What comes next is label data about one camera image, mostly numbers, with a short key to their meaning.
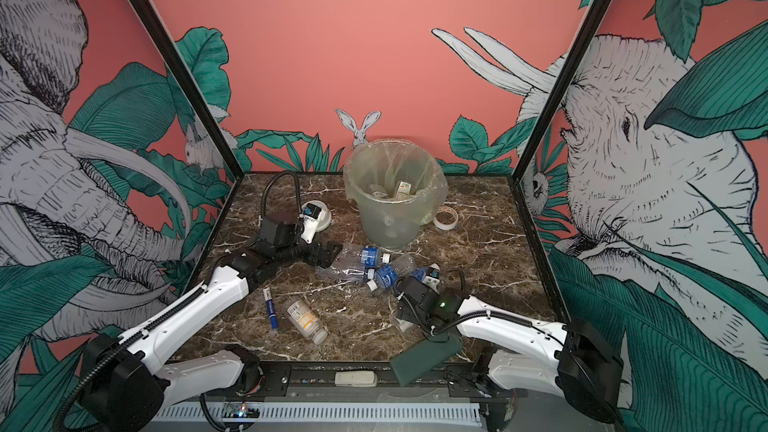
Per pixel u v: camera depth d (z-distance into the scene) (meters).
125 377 0.38
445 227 1.05
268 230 0.60
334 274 0.90
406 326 0.82
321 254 0.70
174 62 0.86
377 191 0.96
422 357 0.78
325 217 0.76
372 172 0.98
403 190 1.00
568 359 0.41
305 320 0.79
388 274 0.87
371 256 0.91
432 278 0.75
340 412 0.70
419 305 0.60
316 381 0.75
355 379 0.72
